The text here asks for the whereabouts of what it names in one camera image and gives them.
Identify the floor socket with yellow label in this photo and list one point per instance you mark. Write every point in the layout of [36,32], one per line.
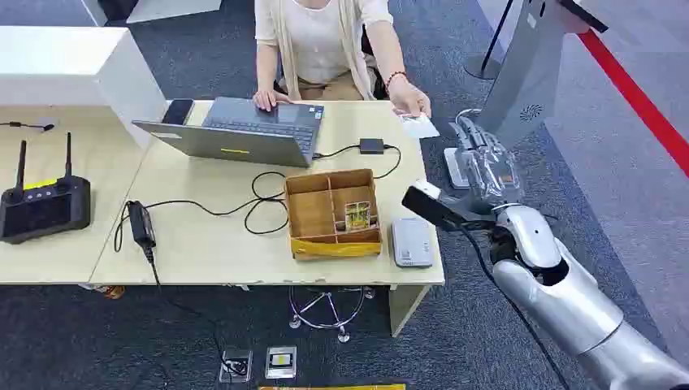
[281,362]

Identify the wooden card box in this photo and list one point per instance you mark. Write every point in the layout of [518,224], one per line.
[312,215]

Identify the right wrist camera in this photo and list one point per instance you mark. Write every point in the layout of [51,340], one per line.
[430,210]

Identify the grey laptop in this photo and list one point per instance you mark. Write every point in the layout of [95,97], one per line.
[242,145]

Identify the floor socket with plug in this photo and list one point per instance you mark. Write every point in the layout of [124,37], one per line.
[236,365]

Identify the grey kiosk stand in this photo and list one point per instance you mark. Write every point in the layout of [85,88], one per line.
[527,70]

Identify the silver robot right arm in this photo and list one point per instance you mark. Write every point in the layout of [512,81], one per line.
[560,301]

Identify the person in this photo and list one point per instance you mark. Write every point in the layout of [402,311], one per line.
[317,37]

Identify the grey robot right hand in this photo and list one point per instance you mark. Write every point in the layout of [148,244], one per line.
[492,175]

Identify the black smartphone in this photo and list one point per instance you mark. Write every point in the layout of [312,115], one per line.
[177,112]

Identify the black power brick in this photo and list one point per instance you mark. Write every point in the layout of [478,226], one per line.
[141,225]

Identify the person's left hand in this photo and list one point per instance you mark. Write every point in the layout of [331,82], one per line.
[409,97]

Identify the round grey ringed base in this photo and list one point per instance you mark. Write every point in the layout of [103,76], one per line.
[467,111]

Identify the grey card reader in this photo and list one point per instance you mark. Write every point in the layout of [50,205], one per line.
[412,243]

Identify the orange object under desk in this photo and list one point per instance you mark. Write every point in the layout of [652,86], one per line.
[113,292]

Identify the white cabinet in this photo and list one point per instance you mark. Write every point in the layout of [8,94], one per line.
[177,8]

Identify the red barrier belt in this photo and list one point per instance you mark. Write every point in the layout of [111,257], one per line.
[635,99]

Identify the chrome chair base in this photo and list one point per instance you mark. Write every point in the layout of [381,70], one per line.
[328,307]

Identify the pale desk leg panel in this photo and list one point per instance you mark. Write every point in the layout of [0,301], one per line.
[406,307]

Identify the small black adapter box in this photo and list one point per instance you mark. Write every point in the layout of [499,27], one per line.
[371,146]

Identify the white card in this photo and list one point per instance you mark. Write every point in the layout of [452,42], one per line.
[422,129]

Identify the white counter block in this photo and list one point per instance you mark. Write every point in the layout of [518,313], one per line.
[64,59]

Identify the black remote controller with antennas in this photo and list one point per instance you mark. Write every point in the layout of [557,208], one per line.
[45,212]

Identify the person's right hand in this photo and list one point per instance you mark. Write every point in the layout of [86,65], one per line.
[269,99]

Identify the black stanchion post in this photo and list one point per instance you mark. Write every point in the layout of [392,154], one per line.
[484,67]

